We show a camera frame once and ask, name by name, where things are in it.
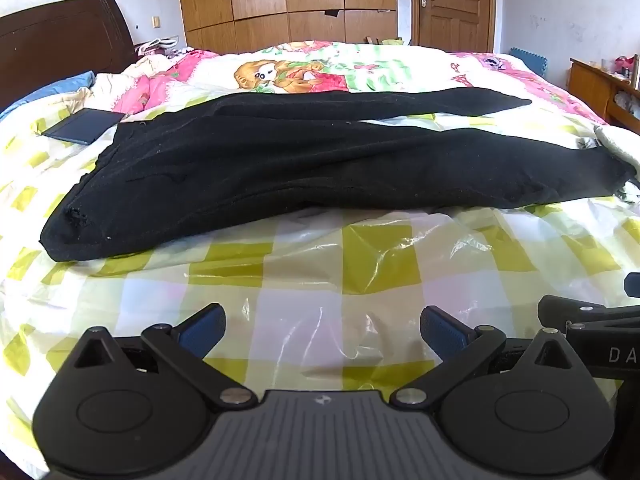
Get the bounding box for wooden door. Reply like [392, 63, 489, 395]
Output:
[411, 0, 497, 53]

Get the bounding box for dark blue notebook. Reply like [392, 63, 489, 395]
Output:
[41, 108, 126, 145]

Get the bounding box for cartoon printed blanket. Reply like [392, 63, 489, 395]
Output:
[95, 40, 608, 126]

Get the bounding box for blue pillow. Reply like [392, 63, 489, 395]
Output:
[0, 71, 96, 116]

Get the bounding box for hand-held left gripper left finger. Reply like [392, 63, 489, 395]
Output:
[71, 303, 258, 408]

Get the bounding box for yellow checkered plastic sheet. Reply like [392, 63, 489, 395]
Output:
[0, 72, 640, 480]

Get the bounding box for bedside clutter pile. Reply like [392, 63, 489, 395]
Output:
[135, 36, 196, 58]

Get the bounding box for dark wooden headboard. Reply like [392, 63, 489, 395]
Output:
[0, 0, 136, 113]

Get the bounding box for black pants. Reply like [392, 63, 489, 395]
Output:
[39, 87, 637, 262]

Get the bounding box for blue foam mat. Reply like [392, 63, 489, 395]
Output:
[510, 47, 548, 78]

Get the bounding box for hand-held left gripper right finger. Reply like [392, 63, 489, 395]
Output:
[390, 305, 582, 408]

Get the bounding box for wooden desk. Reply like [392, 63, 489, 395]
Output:
[569, 57, 640, 133]

